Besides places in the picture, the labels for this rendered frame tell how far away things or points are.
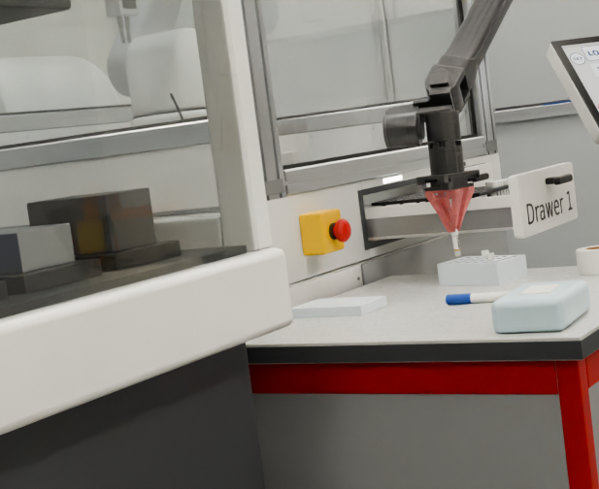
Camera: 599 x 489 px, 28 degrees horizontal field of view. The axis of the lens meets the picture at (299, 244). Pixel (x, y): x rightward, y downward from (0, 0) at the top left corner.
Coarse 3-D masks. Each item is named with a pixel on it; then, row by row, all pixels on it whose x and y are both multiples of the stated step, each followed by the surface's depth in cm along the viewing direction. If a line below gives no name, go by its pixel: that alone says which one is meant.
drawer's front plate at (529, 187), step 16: (512, 176) 211; (528, 176) 214; (544, 176) 221; (512, 192) 211; (528, 192) 214; (544, 192) 220; (560, 192) 228; (512, 208) 211; (528, 208) 213; (560, 208) 227; (576, 208) 235; (528, 224) 213; (544, 224) 219; (560, 224) 227
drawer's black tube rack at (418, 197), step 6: (420, 192) 245; (474, 192) 223; (390, 198) 238; (396, 198) 236; (402, 198) 234; (408, 198) 232; (414, 198) 230; (420, 198) 228; (426, 198) 226; (372, 204) 232; (378, 204) 231; (384, 204) 230; (390, 204) 230; (402, 204) 238
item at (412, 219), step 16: (368, 208) 228; (384, 208) 226; (400, 208) 224; (416, 208) 223; (432, 208) 221; (480, 208) 216; (496, 208) 215; (368, 224) 228; (384, 224) 226; (400, 224) 225; (416, 224) 223; (432, 224) 221; (464, 224) 218; (480, 224) 216; (496, 224) 215; (512, 224) 213; (368, 240) 229
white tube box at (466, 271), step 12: (444, 264) 206; (456, 264) 205; (468, 264) 203; (480, 264) 201; (492, 264) 199; (504, 264) 200; (516, 264) 203; (444, 276) 207; (456, 276) 205; (468, 276) 203; (480, 276) 202; (492, 276) 200; (504, 276) 200; (516, 276) 203
